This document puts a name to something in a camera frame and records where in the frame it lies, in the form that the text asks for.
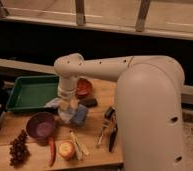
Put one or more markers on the purple bowl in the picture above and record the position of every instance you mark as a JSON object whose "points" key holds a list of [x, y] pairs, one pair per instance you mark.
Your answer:
{"points": [[41, 125]]}

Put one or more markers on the beige wooden stick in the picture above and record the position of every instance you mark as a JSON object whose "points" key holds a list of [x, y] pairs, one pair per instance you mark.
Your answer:
{"points": [[80, 147]]}

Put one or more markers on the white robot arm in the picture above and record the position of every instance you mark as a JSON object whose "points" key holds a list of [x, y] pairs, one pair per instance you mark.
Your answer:
{"points": [[147, 104]]}

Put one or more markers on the red bowl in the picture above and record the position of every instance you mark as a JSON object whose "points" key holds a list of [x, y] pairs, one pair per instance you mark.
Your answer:
{"points": [[84, 88]]}

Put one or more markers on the green plastic tray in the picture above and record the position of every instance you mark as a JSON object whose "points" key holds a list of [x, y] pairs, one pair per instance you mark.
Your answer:
{"points": [[32, 93]]}

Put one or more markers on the dark brown block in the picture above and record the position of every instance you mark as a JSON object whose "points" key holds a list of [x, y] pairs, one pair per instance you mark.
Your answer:
{"points": [[92, 102]]}

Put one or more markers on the blue sponge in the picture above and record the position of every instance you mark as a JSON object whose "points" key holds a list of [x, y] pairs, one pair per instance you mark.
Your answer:
{"points": [[80, 115]]}

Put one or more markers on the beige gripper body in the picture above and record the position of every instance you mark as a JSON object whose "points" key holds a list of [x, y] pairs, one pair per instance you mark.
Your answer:
{"points": [[65, 104]]}

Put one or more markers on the black handled knife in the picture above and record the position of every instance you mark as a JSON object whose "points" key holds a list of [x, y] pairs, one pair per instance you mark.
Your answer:
{"points": [[113, 137]]}

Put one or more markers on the bunch of dark grapes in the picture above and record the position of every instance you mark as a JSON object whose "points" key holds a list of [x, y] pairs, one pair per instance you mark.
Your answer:
{"points": [[18, 150]]}

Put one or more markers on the silver fork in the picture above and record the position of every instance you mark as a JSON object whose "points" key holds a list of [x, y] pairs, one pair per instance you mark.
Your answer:
{"points": [[104, 127]]}

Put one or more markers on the red yellow apple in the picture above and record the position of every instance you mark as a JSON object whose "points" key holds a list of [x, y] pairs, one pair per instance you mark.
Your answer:
{"points": [[66, 150]]}

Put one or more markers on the black small tool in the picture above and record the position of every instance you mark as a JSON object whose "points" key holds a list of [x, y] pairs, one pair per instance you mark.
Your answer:
{"points": [[109, 112]]}

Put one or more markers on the red chili pepper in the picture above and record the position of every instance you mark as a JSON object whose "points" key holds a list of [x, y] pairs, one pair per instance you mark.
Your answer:
{"points": [[52, 145]]}

